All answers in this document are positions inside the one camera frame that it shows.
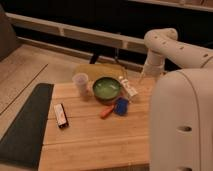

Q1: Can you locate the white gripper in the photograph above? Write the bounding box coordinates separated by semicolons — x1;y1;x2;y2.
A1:
139;50;165;83

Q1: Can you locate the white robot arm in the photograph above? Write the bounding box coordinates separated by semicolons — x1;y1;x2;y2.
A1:
142;28;213;171

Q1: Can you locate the white tube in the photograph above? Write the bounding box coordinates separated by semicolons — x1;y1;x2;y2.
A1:
119;76;138;98

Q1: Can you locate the green bowl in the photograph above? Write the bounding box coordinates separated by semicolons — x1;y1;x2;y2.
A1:
92;77;121;100

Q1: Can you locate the orange carrot toy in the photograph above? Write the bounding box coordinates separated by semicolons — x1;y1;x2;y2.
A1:
100;105;114;119

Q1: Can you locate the translucent plastic cup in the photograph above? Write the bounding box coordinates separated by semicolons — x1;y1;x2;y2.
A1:
72;73;89;96

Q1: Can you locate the dark floor mat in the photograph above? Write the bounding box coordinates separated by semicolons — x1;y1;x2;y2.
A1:
0;83;53;169

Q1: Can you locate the white wall rail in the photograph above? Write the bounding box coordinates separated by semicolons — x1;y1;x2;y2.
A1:
7;13;147;54

